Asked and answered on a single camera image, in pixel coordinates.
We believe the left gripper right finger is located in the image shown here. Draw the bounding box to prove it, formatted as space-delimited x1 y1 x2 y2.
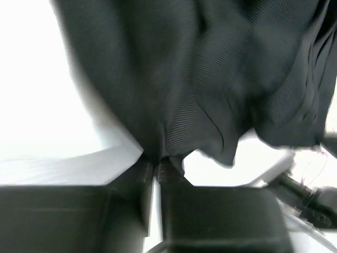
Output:
157 161 294 253

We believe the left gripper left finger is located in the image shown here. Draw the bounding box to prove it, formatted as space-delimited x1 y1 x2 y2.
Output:
1 157 153 252

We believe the black pleated skirt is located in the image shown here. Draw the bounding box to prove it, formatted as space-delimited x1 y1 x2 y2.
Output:
55 1 336 169

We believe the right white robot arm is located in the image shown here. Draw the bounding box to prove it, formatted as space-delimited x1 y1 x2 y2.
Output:
268 134 336 230

